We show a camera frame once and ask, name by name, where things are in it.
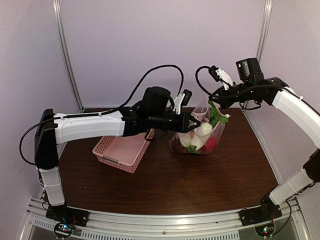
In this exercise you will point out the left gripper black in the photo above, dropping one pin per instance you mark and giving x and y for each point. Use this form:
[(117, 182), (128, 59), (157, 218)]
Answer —
[(183, 123)]

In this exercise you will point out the front aluminium rail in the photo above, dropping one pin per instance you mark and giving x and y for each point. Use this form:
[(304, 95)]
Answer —
[(223, 225)]

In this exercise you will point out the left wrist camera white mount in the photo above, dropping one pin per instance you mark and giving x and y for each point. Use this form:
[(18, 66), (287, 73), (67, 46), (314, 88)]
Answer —
[(181, 100)]

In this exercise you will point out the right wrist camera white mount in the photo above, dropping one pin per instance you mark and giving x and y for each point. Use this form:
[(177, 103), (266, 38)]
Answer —
[(220, 75)]

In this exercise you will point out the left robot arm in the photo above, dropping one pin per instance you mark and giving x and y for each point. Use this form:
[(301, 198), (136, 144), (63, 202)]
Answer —
[(156, 110)]

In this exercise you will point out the clear zip top bag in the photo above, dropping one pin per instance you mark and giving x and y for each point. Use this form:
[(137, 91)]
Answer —
[(203, 139)]

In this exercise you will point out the white toy vegetable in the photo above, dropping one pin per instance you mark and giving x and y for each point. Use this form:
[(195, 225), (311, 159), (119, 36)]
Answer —
[(208, 113), (192, 143)]

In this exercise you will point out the red toy fruit front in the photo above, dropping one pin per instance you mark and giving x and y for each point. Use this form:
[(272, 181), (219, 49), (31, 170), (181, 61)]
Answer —
[(210, 144)]

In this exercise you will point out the right aluminium frame post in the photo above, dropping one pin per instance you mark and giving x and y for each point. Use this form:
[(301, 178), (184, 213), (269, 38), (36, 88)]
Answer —
[(264, 30)]

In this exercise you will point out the pink plastic basket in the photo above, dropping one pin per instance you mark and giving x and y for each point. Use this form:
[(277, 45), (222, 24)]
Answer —
[(123, 153)]

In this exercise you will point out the left aluminium frame post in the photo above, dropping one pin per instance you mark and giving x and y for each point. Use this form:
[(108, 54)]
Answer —
[(65, 53)]

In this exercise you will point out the aluminium frame post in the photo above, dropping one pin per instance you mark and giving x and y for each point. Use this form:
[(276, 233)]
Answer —
[(65, 53), (264, 30)]

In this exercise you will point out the white toy vegetable front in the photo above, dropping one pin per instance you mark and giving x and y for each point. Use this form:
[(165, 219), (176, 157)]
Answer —
[(192, 143)]

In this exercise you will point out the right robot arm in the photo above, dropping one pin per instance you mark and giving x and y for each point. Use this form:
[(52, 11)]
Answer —
[(276, 93)]

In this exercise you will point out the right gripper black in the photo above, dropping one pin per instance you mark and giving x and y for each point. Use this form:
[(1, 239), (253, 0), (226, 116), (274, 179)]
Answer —
[(223, 101)]

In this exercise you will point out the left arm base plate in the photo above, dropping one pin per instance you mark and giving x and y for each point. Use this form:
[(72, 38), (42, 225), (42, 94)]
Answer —
[(68, 217)]

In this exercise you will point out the dark purple toy fruit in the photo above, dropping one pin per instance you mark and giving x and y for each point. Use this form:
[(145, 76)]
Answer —
[(176, 147)]

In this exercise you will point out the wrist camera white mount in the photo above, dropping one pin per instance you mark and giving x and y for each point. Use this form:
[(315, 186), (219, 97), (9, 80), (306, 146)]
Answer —
[(220, 75), (181, 100)]

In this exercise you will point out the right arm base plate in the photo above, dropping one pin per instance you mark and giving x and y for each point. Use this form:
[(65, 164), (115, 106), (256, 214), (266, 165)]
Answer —
[(253, 216)]

